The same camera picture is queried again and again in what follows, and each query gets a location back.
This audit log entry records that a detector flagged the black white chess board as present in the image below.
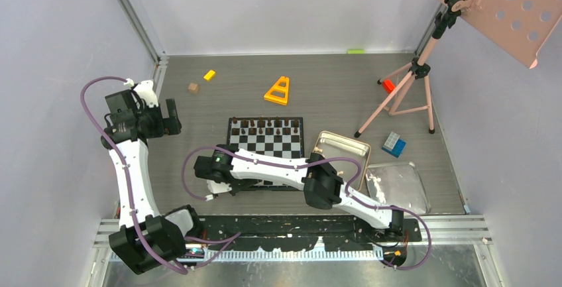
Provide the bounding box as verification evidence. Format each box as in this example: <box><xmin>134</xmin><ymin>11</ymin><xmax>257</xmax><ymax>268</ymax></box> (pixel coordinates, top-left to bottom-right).
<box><xmin>221</xmin><ymin>117</ymin><xmax>307</xmax><ymax>192</ymax></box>

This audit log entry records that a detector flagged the orange triangular plastic frame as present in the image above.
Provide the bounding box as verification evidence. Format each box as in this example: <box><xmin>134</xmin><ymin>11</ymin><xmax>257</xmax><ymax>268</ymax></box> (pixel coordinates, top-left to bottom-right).
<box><xmin>264</xmin><ymin>76</ymin><xmax>290</xmax><ymax>106</ymax></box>

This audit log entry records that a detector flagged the gold tin box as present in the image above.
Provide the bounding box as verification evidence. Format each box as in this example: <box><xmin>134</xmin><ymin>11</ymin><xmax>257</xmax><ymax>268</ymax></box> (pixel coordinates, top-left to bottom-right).
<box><xmin>313</xmin><ymin>131</ymin><xmax>372</xmax><ymax>191</ymax></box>

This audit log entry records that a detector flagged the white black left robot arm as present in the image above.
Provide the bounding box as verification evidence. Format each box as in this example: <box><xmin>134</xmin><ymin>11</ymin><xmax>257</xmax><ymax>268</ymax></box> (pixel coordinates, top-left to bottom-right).
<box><xmin>101</xmin><ymin>87</ymin><xmax>203</xmax><ymax>274</ymax></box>

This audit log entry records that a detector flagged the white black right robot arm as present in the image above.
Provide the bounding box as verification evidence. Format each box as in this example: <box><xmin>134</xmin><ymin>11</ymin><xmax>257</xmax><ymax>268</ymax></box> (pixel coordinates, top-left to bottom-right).
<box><xmin>194</xmin><ymin>145</ymin><xmax>405</xmax><ymax>241</ymax></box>

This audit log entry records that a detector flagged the small wooden cube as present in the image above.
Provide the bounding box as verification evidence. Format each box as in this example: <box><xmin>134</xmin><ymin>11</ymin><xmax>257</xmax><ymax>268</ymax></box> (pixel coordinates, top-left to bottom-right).
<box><xmin>188</xmin><ymin>83</ymin><xmax>199</xmax><ymax>94</ymax></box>

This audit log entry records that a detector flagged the yellow rectangular block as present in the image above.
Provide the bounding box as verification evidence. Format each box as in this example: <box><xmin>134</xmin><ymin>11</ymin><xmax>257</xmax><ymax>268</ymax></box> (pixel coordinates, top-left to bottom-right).
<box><xmin>203</xmin><ymin>70</ymin><xmax>216</xmax><ymax>81</ymax></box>

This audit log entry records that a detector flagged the silver tin lid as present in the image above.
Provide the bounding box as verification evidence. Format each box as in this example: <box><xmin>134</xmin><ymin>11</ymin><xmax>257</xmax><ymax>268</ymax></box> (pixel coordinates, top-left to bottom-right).
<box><xmin>365</xmin><ymin>162</ymin><xmax>431</xmax><ymax>215</ymax></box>

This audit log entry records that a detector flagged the blue box of bits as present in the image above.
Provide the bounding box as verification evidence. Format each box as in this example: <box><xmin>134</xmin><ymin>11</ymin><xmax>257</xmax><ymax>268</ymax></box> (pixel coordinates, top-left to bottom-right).
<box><xmin>382</xmin><ymin>132</ymin><xmax>406</xmax><ymax>158</ymax></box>

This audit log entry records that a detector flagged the red block near stand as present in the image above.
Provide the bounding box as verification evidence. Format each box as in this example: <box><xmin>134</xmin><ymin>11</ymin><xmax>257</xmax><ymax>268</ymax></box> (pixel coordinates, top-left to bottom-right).
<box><xmin>382</xmin><ymin>80</ymin><xmax>396</xmax><ymax>94</ymax></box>

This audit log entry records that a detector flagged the pink music stand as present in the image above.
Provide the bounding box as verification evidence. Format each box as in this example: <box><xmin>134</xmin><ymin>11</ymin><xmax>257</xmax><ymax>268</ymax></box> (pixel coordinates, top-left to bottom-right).
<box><xmin>354</xmin><ymin>0</ymin><xmax>561</xmax><ymax>138</ymax></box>

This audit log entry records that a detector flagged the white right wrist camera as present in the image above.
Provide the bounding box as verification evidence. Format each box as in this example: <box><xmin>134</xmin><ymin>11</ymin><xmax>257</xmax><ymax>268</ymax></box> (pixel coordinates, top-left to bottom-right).
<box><xmin>205</xmin><ymin>180</ymin><xmax>232</xmax><ymax>201</ymax></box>

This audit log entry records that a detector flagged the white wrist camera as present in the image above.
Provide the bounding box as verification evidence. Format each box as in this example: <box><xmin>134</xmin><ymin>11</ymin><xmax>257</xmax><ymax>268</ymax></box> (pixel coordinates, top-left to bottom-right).
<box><xmin>133</xmin><ymin>80</ymin><xmax>159</xmax><ymax>108</ymax></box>
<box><xmin>205</xmin><ymin>180</ymin><xmax>232</xmax><ymax>201</ymax></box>

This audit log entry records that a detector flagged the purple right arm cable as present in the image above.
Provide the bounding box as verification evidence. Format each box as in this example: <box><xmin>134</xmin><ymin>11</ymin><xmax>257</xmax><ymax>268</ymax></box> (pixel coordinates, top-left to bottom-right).
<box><xmin>181</xmin><ymin>145</ymin><xmax>433</xmax><ymax>272</ymax></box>

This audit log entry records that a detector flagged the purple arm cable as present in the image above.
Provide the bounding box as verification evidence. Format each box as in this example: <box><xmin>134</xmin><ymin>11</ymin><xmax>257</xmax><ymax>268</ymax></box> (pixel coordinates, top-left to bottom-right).
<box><xmin>80</xmin><ymin>76</ymin><xmax>243</xmax><ymax>276</ymax></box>
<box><xmin>181</xmin><ymin>145</ymin><xmax>433</xmax><ymax>272</ymax></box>

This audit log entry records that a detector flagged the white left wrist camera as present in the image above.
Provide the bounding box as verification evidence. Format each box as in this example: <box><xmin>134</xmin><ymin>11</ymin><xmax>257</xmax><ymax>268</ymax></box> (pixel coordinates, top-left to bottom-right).
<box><xmin>133</xmin><ymin>80</ymin><xmax>159</xmax><ymax>108</ymax></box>

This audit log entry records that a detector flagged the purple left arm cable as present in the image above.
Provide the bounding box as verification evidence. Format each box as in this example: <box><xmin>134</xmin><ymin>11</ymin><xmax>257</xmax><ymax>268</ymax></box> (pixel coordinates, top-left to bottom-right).
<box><xmin>80</xmin><ymin>76</ymin><xmax>243</xmax><ymax>276</ymax></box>

